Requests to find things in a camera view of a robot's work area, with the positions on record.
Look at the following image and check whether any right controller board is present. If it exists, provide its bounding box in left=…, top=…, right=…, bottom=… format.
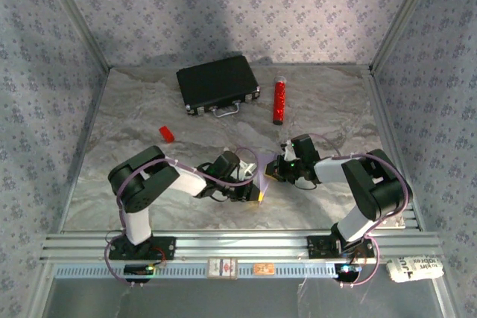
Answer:
left=334, top=262, right=362, bottom=282

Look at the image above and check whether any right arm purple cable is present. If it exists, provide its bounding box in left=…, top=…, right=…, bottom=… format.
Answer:
left=305, top=133, right=414, bottom=289

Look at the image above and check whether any small red block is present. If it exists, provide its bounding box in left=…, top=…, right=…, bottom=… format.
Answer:
left=159, top=125, right=176, bottom=144

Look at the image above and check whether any white printed label card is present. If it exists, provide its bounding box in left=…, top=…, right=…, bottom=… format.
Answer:
left=206, top=257, right=239, bottom=281

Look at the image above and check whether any aluminium frame post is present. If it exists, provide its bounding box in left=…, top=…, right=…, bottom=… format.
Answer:
left=368, top=0, right=444, bottom=75
left=39, top=0, right=113, bottom=73

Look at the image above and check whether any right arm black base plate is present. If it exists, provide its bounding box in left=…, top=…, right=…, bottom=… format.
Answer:
left=307, top=235, right=376, bottom=259

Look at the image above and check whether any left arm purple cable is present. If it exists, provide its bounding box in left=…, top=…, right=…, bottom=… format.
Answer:
left=102, top=146, right=262, bottom=289

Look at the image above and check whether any slotted grey cable duct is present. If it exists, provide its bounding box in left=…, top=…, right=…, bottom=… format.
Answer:
left=54, top=262, right=338, bottom=280

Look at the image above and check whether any red glitter tube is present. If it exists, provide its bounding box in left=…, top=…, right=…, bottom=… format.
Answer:
left=273, top=75, right=287, bottom=127

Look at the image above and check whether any controller board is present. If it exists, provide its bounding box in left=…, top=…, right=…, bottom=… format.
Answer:
left=334, top=262, right=362, bottom=282
left=124, top=264, right=156, bottom=284

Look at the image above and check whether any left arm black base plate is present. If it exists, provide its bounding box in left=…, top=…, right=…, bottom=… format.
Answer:
left=107, top=235, right=177, bottom=261

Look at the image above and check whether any aluminium side frame bar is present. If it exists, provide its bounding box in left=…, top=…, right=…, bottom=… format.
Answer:
left=367, top=66, right=461, bottom=318
left=28, top=66, right=111, bottom=318

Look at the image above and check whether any left controller board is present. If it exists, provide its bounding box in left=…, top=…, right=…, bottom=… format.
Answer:
left=124, top=264, right=156, bottom=284

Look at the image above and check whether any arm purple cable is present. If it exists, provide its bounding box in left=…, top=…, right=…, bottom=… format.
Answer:
left=102, top=146, right=262, bottom=289
left=305, top=133, right=414, bottom=289

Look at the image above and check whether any white printed paper roll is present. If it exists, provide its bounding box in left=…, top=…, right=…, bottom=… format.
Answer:
left=385, top=256, right=446, bottom=284

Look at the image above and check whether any black briefcase with metal handle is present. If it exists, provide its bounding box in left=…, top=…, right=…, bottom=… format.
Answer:
left=175, top=54, right=262, bottom=118

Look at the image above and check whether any aluminium mounting rail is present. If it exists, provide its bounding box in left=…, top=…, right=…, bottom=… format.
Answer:
left=40, top=231, right=443, bottom=264

